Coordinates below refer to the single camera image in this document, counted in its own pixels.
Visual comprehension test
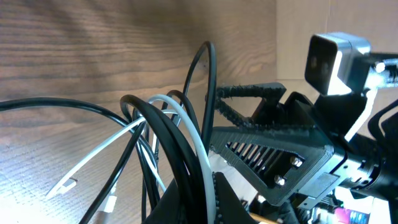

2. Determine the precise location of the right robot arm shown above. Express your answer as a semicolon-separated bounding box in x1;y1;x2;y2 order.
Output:
208;53;397;209

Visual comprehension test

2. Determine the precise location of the cardboard panel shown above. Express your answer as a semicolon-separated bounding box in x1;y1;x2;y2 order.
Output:
276;0;397;101

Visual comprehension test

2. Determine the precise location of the white USB cable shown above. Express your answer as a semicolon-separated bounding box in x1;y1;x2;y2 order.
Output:
45;94;217;224

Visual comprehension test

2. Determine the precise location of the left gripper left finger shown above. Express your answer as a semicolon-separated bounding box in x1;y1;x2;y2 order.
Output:
144;180;187;224

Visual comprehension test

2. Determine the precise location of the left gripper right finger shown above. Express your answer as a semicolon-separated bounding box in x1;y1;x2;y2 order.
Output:
213;172;257;224

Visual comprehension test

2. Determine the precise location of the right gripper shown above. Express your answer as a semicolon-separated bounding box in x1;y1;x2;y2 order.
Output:
210;92;381;208

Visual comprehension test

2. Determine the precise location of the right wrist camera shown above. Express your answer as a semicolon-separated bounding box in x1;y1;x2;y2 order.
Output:
305;32;371;96

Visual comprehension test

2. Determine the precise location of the black USB cable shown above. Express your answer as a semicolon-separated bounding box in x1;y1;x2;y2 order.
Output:
0;40;218;224

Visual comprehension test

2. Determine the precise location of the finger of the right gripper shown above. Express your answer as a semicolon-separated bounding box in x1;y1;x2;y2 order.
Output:
215;82;286;124

